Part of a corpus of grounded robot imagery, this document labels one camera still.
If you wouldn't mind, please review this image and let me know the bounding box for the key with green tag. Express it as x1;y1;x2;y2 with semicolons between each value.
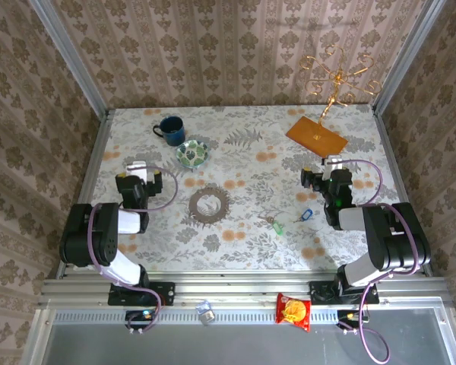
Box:
258;214;286;235

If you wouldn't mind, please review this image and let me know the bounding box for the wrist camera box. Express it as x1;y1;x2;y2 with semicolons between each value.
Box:
126;160;156;183
323;154;345;170

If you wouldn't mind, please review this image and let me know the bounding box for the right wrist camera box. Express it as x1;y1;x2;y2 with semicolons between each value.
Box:
323;154;345;170

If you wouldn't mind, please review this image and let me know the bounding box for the red snack packet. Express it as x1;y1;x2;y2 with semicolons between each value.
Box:
275;292;312;333

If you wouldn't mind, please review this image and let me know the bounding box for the green leaf pattern bowl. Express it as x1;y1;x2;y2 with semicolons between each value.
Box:
176;139;211;168

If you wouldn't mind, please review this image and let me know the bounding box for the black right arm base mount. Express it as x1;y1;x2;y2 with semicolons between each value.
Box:
309;280;380;306

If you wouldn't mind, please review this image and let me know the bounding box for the slotted grey cable duct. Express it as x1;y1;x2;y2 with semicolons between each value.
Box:
51;308;341;325

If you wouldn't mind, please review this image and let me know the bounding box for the aluminium side rail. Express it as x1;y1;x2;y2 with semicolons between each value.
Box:
56;109;116;278
371;105;434;277

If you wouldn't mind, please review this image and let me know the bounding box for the grey metal panel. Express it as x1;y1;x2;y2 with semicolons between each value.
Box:
22;307;456;365

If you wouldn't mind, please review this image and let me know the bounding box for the golden stand on wooden base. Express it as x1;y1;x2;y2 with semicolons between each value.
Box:
286;44;384;163

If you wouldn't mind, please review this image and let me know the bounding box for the aluminium frame post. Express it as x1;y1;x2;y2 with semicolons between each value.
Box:
372;0;445;113
28;0;111;115

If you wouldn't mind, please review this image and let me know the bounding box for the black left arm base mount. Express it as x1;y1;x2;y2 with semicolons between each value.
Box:
107;281;176;307

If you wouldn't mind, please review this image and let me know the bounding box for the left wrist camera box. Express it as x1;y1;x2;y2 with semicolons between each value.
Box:
126;160;156;183

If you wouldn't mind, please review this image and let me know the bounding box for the small clear blue packet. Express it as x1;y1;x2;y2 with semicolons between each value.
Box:
195;300;216;326

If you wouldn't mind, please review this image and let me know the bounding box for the dark blue mug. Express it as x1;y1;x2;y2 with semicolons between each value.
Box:
153;116;186;148

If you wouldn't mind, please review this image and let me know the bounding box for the aluminium cross rail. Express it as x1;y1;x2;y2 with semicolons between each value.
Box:
37;271;451;309

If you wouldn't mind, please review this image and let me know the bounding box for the small black connector board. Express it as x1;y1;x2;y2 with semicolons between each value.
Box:
337;309;369;335
125;309;157;335

